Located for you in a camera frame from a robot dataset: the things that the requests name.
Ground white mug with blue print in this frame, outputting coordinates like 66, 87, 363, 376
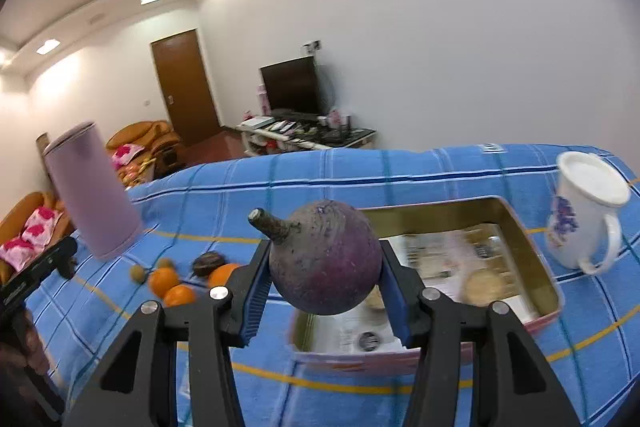
545, 151, 632, 277

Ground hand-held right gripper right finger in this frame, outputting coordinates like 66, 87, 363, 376
377, 239, 583, 427

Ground white television stand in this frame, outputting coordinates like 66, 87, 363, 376
236, 114, 377, 158

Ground orange leather armchair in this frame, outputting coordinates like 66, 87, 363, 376
106, 121, 186, 180

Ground dark brown round fruit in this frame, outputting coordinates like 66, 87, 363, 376
192, 253, 224, 279

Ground brown wooden door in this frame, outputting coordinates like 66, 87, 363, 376
151, 29, 221, 146

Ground pink metal tin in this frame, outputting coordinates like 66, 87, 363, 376
287, 195, 566, 375

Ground orange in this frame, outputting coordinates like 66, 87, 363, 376
207, 263, 242, 290
162, 285, 197, 309
148, 267, 181, 299

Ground lavender cylinder container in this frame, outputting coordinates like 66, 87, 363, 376
42, 122, 145, 260

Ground pink floral cushion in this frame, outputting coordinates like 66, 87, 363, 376
111, 144, 145, 170
0, 237, 36, 270
22, 207, 63, 248

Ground purple round fruit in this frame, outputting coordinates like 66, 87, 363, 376
248, 201, 385, 317

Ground newspaper sheet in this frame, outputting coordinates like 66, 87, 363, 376
300, 224, 533, 353

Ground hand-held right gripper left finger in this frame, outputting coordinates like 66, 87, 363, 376
65, 239, 273, 427

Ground blue plaid blanket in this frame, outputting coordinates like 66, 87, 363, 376
22, 144, 640, 427

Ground orange leather sofa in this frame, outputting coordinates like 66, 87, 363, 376
0, 192, 76, 288

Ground black television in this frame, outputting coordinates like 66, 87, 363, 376
259, 56, 321, 115

